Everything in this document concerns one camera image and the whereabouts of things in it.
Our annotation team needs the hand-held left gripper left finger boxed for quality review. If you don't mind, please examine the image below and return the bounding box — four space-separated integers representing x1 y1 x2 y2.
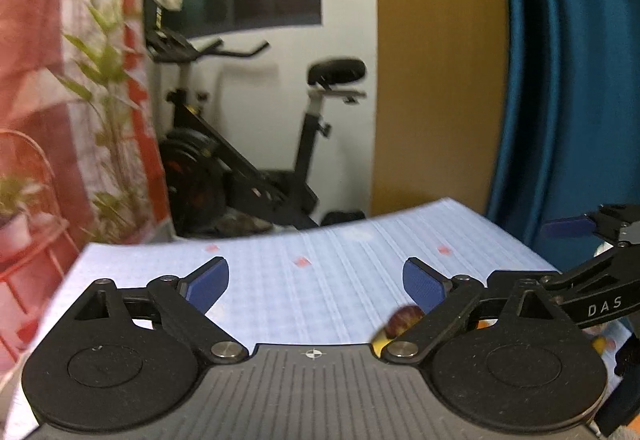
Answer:
74 256 250 365

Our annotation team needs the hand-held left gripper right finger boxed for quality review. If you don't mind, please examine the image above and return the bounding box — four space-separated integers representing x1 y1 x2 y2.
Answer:
382 257 576 365

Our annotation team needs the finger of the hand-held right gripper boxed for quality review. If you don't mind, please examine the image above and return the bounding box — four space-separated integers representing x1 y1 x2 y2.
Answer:
544 204 640 245
487 245 640 336

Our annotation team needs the red apple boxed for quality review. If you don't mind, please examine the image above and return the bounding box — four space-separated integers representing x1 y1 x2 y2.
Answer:
384 305 425 338

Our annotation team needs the black exercise bike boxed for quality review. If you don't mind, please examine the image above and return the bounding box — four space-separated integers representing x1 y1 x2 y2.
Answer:
145 27 368 235

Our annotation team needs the blue curtain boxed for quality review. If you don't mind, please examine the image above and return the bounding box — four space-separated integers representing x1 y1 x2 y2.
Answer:
485 0 640 271

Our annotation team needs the wooden door panel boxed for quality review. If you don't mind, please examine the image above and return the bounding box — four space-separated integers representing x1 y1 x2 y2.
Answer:
372 0 511 221

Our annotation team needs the printed backdrop cloth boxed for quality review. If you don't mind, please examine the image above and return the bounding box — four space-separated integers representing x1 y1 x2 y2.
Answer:
0 0 173 371

